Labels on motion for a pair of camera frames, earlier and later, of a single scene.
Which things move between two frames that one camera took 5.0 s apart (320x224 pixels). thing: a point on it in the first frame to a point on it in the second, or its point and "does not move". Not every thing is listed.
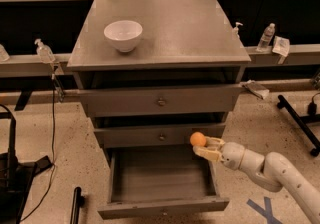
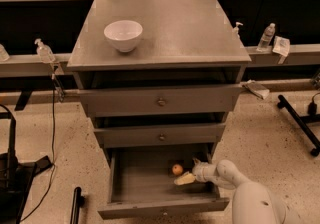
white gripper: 232,155 to 200,173
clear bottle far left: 4,56 does not move
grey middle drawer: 153,136 does not move
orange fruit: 197,138 to 177,169
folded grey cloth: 255,88 does not move
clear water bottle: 266,38 does not move
